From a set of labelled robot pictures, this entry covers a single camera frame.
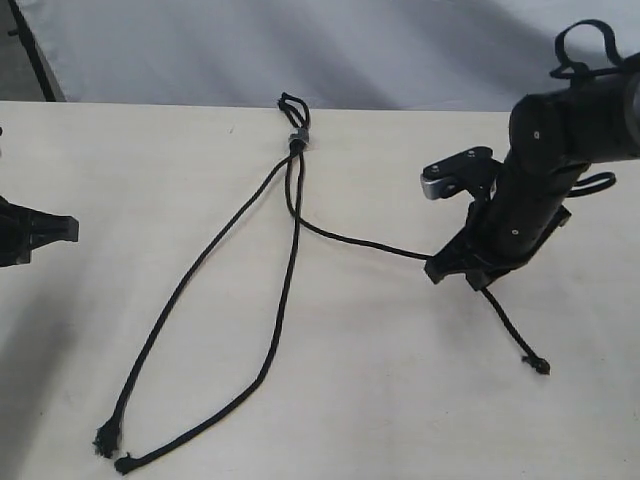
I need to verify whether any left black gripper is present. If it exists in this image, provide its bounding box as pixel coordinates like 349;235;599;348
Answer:
1;197;79;267

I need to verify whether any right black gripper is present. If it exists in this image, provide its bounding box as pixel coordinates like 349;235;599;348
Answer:
424;165;573;291

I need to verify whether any black rope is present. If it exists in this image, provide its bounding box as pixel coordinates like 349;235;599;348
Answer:
113;149;307;475
282;149;552;376
93;149;301;459

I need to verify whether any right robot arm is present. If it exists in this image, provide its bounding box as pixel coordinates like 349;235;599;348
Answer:
421;74;639;290

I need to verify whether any black backdrop stand pole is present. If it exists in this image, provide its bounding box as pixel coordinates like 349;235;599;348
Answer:
7;0;57;102

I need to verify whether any grey backdrop cloth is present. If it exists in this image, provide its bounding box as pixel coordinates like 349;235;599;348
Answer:
18;1;639;111

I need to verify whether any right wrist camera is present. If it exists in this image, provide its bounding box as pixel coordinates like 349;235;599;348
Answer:
420;146;502;200

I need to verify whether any grey metal cable clamp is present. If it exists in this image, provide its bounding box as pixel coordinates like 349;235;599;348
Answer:
288;128;310;154

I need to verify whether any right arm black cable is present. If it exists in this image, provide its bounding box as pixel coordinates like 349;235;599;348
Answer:
548;19;629;196

